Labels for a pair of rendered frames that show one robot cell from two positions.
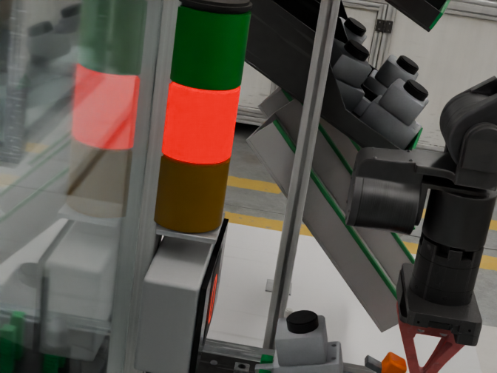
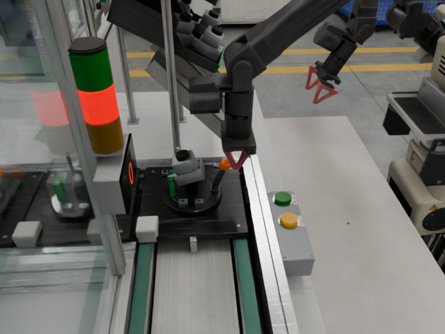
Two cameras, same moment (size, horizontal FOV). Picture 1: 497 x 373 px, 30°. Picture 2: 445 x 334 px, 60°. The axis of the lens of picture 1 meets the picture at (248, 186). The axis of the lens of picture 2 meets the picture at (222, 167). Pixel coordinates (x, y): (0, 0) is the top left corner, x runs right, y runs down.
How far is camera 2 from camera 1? 0.15 m
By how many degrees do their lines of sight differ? 19
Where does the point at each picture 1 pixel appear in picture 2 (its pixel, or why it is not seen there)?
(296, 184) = (171, 87)
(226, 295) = (159, 128)
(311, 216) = (182, 99)
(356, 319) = not seen: hidden behind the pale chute
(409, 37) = not seen: outside the picture
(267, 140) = (153, 69)
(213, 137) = (106, 111)
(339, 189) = not seen: hidden behind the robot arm
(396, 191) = (208, 97)
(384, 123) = (205, 49)
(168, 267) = (103, 171)
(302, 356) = (185, 169)
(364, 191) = (194, 99)
